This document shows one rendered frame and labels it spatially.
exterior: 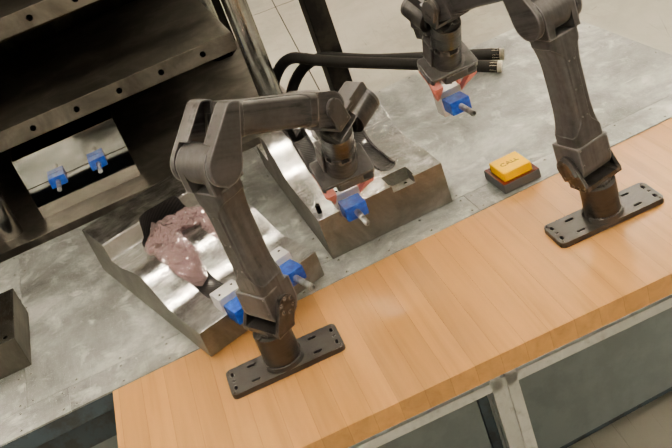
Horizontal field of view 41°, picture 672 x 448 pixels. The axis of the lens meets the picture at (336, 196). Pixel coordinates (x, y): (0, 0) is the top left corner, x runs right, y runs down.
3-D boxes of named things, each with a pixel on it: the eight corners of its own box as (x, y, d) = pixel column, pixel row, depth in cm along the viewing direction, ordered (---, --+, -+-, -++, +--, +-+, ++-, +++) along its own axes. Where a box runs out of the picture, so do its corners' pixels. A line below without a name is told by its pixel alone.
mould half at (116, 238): (324, 274, 166) (305, 227, 161) (211, 357, 156) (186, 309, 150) (201, 207, 205) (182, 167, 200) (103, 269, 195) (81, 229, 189)
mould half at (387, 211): (452, 201, 174) (435, 142, 167) (333, 259, 170) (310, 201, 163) (361, 121, 217) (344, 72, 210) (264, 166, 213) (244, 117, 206)
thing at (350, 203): (384, 230, 161) (376, 205, 158) (359, 242, 160) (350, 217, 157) (359, 202, 172) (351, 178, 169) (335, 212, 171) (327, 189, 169)
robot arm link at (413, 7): (392, 25, 171) (393, -26, 162) (427, 6, 174) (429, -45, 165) (431, 57, 166) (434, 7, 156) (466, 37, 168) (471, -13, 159)
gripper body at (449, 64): (416, 67, 175) (414, 40, 169) (461, 46, 177) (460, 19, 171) (432, 88, 172) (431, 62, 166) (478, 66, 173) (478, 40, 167)
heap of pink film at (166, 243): (267, 242, 171) (252, 208, 167) (190, 294, 164) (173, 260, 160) (204, 208, 191) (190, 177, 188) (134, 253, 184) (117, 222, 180)
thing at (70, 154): (140, 175, 235) (112, 118, 227) (43, 219, 231) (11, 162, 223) (118, 117, 278) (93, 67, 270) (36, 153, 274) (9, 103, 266)
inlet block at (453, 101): (488, 120, 173) (481, 95, 171) (466, 130, 173) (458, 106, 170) (459, 103, 185) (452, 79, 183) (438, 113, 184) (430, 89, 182)
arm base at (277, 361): (209, 340, 146) (216, 365, 140) (320, 290, 149) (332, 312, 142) (226, 376, 150) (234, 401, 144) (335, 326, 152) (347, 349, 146)
